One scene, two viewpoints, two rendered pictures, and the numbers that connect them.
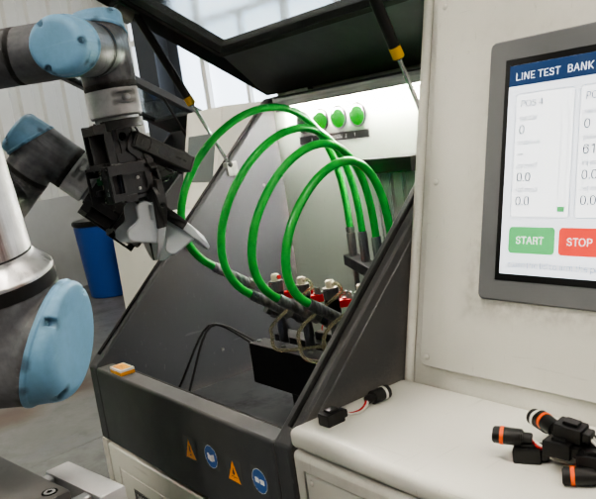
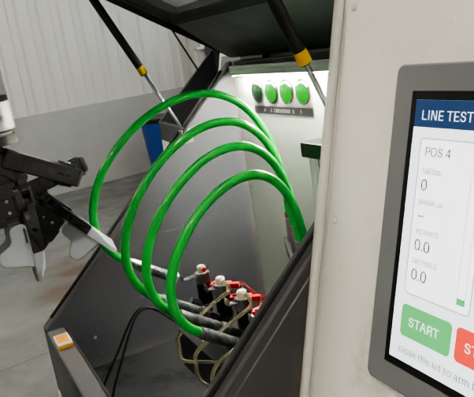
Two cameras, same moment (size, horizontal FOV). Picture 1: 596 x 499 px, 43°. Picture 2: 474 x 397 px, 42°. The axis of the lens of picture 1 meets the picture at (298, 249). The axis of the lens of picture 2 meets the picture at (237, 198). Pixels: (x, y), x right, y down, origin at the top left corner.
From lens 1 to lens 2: 0.45 m
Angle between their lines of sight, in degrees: 12
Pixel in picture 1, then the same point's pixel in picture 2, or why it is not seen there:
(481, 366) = not seen: outside the picture
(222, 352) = not seen: hidden behind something
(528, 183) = (426, 256)
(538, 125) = (442, 184)
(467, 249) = (361, 311)
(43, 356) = not seen: outside the picture
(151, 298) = (102, 265)
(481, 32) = (390, 46)
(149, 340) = (100, 304)
